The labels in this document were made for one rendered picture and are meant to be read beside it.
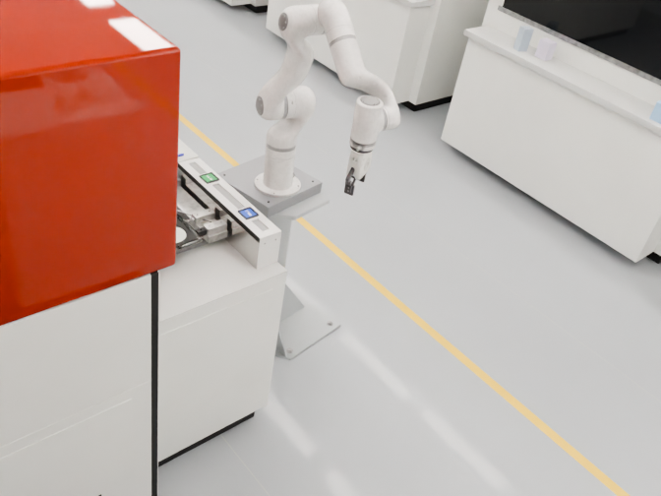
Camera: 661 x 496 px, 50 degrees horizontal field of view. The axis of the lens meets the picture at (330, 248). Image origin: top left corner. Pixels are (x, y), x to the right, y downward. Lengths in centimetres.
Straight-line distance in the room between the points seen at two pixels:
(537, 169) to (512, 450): 213
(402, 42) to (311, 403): 306
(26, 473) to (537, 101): 366
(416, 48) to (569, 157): 156
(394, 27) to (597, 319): 259
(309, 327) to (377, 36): 277
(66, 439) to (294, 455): 116
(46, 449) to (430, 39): 422
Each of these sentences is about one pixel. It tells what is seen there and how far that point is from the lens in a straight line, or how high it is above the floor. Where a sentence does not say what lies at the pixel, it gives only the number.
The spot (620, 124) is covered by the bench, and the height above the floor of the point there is 80.
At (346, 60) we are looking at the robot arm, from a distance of 224.
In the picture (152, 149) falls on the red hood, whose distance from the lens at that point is 165.
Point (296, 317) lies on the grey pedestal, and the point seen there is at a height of 1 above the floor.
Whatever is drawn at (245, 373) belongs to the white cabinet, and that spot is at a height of 36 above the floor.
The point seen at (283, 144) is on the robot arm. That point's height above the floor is 109.
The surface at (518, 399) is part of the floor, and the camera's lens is 353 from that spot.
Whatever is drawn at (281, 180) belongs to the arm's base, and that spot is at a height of 92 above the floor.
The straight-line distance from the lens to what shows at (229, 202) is 261.
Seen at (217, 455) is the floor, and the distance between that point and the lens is 300.
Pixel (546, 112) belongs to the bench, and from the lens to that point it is 471.
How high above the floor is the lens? 243
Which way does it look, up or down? 37 degrees down
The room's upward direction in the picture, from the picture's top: 11 degrees clockwise
